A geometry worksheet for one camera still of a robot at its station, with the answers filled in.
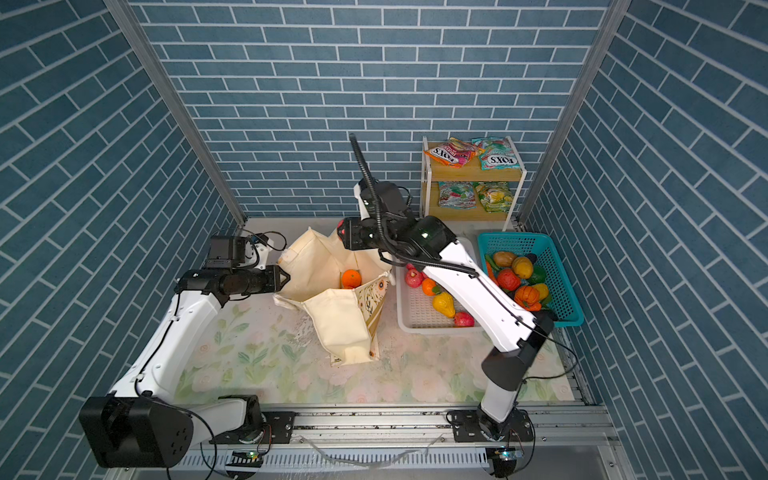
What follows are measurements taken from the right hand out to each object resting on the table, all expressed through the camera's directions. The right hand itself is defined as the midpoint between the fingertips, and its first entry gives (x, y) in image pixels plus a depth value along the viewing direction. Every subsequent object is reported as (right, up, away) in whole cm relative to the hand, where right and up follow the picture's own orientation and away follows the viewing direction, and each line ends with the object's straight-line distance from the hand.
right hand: (341, 227), depth 67 cm
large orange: (-2, -15, +30) cm, 33 cm away
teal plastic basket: (+64, -16, +29) cm, 72 cm away
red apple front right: (+32, -26, +20) cm, 46 cm away
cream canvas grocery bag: (0, -15, +2) cm, 15 cm away
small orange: (+22, -18, +29) cm, 41 cm away
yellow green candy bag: (+47, +13, +36) cm, 61 cm away
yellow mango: (+54, -11, +29) cm, 62 cm away
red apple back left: (+19, -15, +29) cm, 38 cm away
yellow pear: (+28, -22, +24) cm, 43 cm away
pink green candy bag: (+34, +14, +38) cm, 52 cm away
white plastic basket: (+19, -26, +26) cm, 41 cm away
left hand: (-17, -12, +13) cm, 25 cm away
